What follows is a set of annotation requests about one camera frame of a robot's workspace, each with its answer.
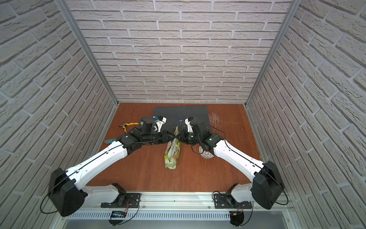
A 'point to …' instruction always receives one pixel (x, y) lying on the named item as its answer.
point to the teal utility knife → (108, 141)
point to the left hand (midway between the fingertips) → (174, 132)
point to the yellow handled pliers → (124, 124)
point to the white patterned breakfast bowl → (205, 154)
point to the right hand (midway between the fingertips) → (171, 139)
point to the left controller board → (116, 217)
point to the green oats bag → (172, 151)
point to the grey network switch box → (176, 116)
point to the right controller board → (236, 218)
